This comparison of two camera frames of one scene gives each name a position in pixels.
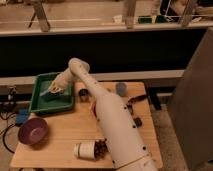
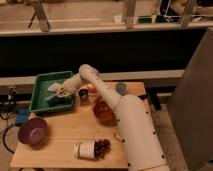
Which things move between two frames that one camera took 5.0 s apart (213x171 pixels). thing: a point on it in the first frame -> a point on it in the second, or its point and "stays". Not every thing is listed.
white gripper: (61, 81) -> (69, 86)
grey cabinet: (191, 108) stays
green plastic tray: (44, 100) stays
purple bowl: (33, 132) stays
